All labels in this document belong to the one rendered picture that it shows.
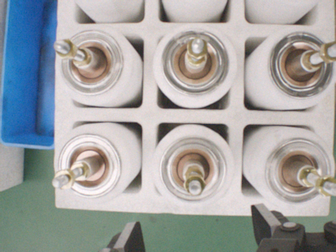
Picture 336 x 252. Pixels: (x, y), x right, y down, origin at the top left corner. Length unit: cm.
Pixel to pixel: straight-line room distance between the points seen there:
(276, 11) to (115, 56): 21
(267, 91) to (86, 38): 21
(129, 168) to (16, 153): 35
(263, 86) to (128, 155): 17
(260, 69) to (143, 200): 23
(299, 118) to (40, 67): 49
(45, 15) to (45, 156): 29
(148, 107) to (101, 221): 31
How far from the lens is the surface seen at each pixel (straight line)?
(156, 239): 64
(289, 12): 40
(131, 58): 35
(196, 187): 25
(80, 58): 31
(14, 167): 65
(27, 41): 62
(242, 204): 43
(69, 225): 67
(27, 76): 62
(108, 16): 42
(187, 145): 33
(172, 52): 34
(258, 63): 35
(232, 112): 41
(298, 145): 35
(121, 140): 35
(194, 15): 40
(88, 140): 35
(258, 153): 35
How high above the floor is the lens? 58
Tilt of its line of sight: 86 degrees down
